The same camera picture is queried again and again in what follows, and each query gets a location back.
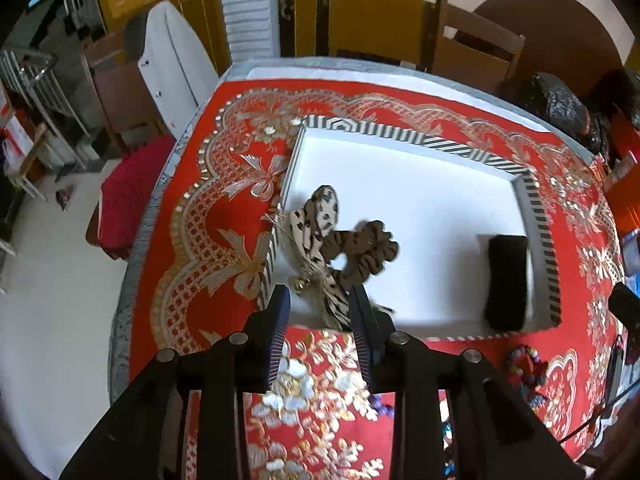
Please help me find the leopard print bow scrunchie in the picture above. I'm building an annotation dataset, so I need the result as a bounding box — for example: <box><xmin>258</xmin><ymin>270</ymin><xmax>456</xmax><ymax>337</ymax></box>
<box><xmin>273</xmin><ymin>185</ymin><xmax>381</xmax><ymax>332</ymax></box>

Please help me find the pastel multicolour bead bracelet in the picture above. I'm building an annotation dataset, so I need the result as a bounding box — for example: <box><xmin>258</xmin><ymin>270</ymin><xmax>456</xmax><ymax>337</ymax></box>
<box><xmin>504</xmin><ymin>343</ymin><xmax>550</xmax><ymax>411</ymax></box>

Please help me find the brown striped scrunchie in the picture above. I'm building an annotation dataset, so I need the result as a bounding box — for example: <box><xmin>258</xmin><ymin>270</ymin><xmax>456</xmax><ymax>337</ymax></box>
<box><xmin>320</xmin><ymin>220</ymin><xmax>399</xmax><ymax>287</ymax></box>

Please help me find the black fabric pouch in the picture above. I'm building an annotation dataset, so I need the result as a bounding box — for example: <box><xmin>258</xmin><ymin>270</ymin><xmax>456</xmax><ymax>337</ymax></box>
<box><xmin>484</xmin><ymin>235</ymin><xmax>528</xmax><ymax>333</ymax></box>

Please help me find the red floral tablecloth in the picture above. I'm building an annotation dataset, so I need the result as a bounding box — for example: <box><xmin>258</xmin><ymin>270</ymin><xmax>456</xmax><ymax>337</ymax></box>
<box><xmin>129</xmin><ymin>77</ymin><xmax>623</xmax><ymax>479</ymax></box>

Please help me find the striped white tray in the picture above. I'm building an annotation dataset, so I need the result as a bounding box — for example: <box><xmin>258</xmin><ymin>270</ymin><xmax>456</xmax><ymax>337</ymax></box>
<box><xmin>276</xmin><ymin>115</ymin><xmax>562</xmax><ymax>340</ymax></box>

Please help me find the red cushioned stool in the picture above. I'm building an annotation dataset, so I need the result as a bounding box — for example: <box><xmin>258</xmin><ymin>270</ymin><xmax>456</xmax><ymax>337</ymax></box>
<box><xmin>86</xmin><ymin>136</ymin><xmax>176</xmax><ymax>260</ymax></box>

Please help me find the black plastic bag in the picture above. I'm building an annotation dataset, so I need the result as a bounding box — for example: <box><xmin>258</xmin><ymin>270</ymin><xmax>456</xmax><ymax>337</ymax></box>
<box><xmin>518</xmin><ymin>73</ymin><xmax>608</xmax><ymax>156</ymax></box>

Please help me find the dark round tabletop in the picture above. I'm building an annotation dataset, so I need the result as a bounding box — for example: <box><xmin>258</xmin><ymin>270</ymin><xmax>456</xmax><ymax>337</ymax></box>
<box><xmin>475</xmin><ymin>0</ymin><xmax>623</xmax><ymax>101</ymax></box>

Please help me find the wooden chair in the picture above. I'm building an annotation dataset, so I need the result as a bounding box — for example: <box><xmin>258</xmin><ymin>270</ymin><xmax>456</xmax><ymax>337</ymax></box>
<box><xmin>425</xmin><ymin>0</ymin><xmax>526</xmax><ymax>96</ymax></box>

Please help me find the white louvered door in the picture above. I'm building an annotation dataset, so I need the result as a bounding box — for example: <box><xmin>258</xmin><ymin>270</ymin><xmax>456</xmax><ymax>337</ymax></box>
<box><xmin>221</xmin><ymin>0</ymin><xmax>281</xmax><ymax>63</ymax></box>

